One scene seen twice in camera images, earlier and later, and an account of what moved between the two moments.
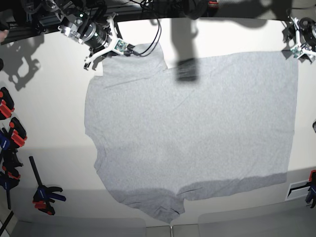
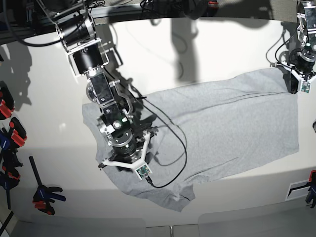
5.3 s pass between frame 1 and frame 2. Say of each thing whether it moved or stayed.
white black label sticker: stayed
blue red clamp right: stayed
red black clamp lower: stayed
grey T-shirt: moved
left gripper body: moved
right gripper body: moved
